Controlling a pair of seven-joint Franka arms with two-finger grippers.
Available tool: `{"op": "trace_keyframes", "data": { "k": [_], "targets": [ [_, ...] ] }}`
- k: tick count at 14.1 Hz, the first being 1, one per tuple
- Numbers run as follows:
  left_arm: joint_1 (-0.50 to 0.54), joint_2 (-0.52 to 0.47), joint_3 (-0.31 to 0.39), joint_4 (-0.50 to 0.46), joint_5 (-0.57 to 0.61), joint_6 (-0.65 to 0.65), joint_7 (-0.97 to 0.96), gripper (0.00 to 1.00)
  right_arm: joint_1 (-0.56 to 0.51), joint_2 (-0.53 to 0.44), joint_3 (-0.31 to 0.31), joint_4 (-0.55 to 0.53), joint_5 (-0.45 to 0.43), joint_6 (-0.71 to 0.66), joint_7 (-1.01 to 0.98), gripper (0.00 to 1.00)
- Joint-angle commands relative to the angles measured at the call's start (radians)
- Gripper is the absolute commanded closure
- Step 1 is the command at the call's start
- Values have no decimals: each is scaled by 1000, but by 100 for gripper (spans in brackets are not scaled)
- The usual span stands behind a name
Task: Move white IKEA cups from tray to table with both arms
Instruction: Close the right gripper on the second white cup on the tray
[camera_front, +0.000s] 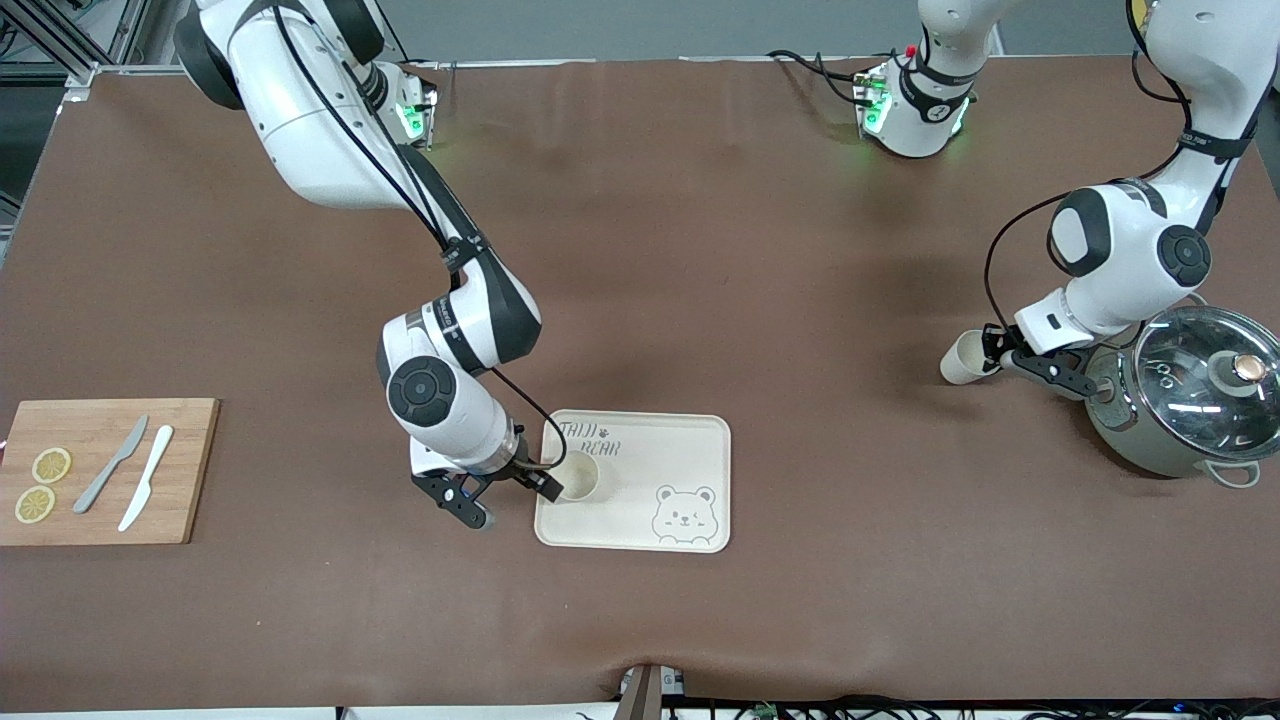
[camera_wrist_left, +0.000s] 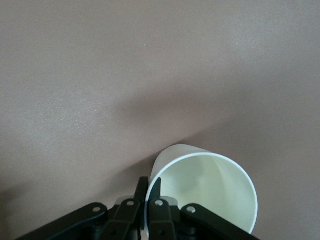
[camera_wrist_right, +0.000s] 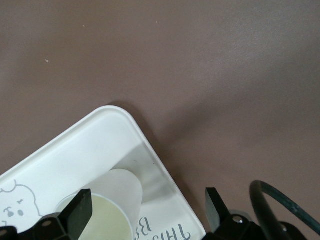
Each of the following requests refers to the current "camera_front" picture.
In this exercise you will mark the white IKEA cup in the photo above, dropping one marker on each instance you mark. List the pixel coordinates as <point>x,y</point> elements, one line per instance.
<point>960,365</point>
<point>580,478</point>

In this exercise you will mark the yellow lemon slice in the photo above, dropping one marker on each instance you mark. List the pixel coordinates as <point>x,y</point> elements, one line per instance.
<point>35,505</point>
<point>51,465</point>

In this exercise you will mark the wooden cutting board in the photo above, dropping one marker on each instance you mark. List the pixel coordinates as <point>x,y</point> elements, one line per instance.
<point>190,470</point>

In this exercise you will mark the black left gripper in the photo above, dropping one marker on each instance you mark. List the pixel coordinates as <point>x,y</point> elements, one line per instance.
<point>993,343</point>

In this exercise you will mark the white plastic knife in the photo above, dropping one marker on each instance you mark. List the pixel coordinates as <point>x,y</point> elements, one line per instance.
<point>148,475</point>

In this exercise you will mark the cream tray with bear print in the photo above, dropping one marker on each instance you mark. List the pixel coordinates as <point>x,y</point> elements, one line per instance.
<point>640,500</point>

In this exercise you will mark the glass pot lid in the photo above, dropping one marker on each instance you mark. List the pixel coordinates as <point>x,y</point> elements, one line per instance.
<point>1200,400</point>

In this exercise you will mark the grey plastic knife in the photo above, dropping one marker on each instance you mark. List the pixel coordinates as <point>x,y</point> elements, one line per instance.
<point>105,470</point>

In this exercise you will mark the grey table edge mount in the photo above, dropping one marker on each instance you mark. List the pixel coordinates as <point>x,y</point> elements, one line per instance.
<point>650,690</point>

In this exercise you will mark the grey-green cooking pot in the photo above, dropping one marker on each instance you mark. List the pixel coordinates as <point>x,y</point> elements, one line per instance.
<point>1125,440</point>

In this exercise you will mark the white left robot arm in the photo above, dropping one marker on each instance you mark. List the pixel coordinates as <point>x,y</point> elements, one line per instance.
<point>1130,260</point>

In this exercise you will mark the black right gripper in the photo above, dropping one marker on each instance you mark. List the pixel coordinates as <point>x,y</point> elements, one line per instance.
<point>520,474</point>

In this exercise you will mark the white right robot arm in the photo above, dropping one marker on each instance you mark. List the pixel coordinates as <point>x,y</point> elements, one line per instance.
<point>320,130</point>

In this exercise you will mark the aluminium frame profile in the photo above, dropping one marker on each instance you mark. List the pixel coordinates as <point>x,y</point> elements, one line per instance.
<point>60,45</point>

